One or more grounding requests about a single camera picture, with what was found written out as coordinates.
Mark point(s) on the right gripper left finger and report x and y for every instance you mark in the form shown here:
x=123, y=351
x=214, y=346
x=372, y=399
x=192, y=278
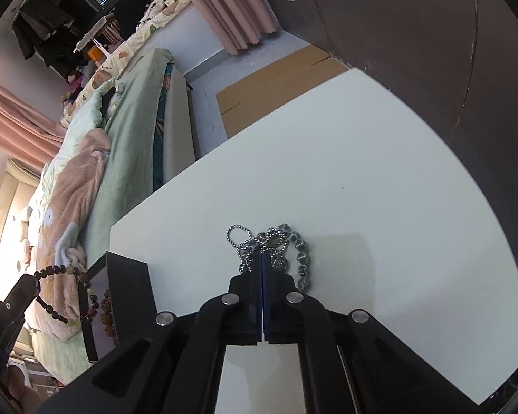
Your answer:
x=174, y=365

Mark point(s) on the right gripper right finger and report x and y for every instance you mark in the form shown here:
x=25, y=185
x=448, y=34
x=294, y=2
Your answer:
x=351, y=363

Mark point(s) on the black square jewelry box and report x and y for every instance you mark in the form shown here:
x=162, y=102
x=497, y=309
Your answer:
x=116, y=302

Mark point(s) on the pink duck fleece blanket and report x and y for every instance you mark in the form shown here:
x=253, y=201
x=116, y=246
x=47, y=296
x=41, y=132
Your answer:
x=60, y=260

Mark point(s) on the white bedside table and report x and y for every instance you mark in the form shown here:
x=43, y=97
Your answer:
x=395, y=225

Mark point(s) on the pink curtain left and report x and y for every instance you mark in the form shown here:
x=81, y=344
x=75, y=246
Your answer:
x=26, y=134

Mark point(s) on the pink curtain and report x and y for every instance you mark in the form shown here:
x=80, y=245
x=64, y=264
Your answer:
x=26, y=134
x=238, y=24

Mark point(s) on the white green pillow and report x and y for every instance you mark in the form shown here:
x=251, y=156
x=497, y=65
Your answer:
x=85, y=119

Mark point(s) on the green bed sheet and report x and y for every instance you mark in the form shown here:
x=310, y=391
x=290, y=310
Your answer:
x=129, y=124

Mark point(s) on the flat brown cardboard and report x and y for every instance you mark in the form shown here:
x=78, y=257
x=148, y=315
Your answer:
x=254, y=97

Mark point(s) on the patterned window seat cushion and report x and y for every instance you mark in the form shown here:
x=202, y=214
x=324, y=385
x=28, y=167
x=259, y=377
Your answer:
x=158, y=15

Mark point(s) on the hanging dark clothes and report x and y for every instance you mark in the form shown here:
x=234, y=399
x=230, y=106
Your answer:
x=42, y=28

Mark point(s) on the pink curtain right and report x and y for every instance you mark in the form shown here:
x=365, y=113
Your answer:
x=238, y=24

